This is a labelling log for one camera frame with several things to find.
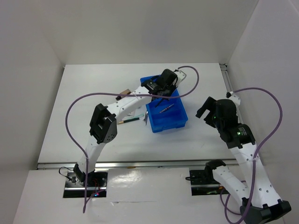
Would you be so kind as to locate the beige foundation bottle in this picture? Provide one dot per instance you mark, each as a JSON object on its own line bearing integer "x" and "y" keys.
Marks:
{"x": 123, "y": 94}

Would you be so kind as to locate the aluminium front rail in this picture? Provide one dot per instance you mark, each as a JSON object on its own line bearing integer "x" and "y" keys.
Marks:
{"x": 129, "y": 164}

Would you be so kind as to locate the blue plastic organizer tray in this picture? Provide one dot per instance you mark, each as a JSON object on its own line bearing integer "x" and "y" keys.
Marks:
{"x": 175, "y": 117}

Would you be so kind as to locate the aluminium side rail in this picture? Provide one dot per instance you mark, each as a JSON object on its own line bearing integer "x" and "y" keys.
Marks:
{"x": 224, "y": 71}

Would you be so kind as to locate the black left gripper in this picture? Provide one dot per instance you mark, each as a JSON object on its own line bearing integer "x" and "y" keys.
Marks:
{"x": 174, "y": 85}

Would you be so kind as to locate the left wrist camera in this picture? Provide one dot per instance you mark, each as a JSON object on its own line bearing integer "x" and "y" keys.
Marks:
{"x": 180, "y": 77}

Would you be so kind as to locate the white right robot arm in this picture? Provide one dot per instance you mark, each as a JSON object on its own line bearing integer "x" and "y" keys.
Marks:
{"x": 258, "y": 201}

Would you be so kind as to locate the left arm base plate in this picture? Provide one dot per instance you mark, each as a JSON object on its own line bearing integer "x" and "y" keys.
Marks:
{"x": 74, "y": 188}

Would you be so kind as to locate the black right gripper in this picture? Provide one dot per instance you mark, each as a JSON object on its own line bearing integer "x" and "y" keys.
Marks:
{"x": 210, "y": 104}

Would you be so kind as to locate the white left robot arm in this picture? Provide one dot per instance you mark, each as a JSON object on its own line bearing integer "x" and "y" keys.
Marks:
{"x": 103, "y": 124}

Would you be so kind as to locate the silver hair clip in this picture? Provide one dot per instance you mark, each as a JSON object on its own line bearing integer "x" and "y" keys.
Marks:
{"x": 146, "y": 117}

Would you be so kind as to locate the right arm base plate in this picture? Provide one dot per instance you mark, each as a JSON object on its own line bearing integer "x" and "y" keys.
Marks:
{"x": 202, "y": 185}

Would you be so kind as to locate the mint eyebrow razor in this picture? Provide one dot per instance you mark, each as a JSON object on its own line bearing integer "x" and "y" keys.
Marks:
{"x": 139, "y": 116}

